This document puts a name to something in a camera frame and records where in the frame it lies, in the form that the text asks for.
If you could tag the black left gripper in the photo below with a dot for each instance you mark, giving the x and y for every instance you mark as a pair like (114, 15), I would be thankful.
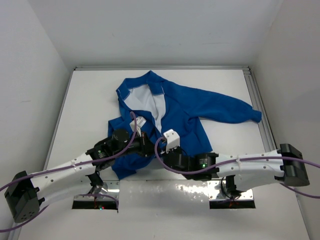
(146, 146)

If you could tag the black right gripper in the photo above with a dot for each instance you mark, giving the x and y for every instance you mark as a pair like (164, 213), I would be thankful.
(177, 149)

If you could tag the blue zip jacket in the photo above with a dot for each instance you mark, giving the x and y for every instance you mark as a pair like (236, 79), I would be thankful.
(166, 105)

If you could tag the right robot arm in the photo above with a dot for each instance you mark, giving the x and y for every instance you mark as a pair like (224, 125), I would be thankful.
(243, 172)

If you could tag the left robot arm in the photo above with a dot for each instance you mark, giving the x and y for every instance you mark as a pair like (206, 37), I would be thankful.
(27, 194)

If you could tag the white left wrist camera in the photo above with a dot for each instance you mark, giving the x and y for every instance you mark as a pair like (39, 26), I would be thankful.
(137, 124)

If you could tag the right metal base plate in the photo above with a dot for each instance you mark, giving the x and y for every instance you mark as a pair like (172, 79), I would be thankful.
(217, 191)

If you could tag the metal base plate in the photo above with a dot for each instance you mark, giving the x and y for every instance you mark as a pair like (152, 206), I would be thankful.
(108, 191)
(217, 191)

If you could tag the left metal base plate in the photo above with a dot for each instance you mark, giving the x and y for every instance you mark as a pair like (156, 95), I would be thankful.
(108, 191)

